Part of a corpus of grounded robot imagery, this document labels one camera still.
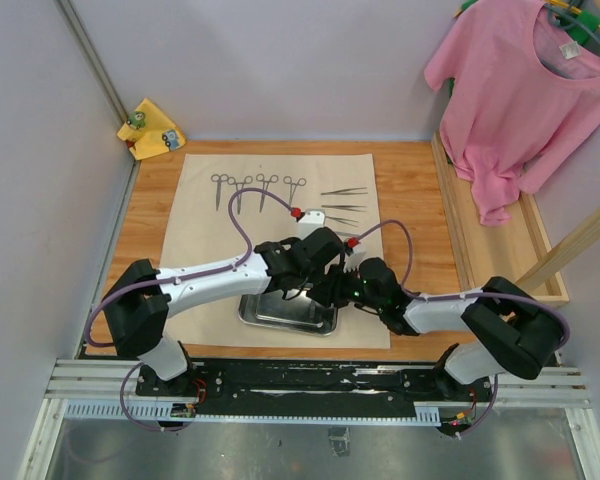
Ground pink t-shirt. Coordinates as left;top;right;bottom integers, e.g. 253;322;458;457
424;1;600;226

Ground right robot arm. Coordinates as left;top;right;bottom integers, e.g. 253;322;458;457
308;258;570;400

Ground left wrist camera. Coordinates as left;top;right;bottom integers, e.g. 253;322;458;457
291;207;326;239

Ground green clothes hanger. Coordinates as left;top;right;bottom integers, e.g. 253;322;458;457
543;1;600;60

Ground steel surgical forceps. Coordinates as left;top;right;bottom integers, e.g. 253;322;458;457
320;187;368;196

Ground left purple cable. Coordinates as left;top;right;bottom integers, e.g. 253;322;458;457
87;187;301;434

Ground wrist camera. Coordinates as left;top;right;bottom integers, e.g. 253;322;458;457
291;207;326;239
343;237;367;272

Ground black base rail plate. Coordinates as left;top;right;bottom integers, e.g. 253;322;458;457
135;358;491;418

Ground wooden pole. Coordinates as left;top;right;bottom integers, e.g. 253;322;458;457
517;206;600;292

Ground steel hemostat clamp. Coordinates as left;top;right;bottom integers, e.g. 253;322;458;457
256;173;279;212

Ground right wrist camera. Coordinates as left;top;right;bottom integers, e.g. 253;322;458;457
343;237;367;272

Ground long steel hemostat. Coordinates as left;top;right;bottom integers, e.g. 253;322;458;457
283;175;307;206

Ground yellow printed cloth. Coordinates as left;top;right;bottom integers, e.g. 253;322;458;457
117;98;187;161

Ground wooden tray frame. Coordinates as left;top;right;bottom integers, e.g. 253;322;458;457
431;134;552;290

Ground steel surgical scissors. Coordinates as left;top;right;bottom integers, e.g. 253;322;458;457
210;173;232;211

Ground beige cloth wrap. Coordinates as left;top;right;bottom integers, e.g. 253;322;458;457
160;154;390;349

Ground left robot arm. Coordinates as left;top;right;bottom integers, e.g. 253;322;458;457
103;227;343;396

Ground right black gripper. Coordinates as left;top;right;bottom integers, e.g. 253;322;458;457
306;261;384;312

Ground stainless steel tray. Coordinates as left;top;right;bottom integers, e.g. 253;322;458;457
238;292;338;336

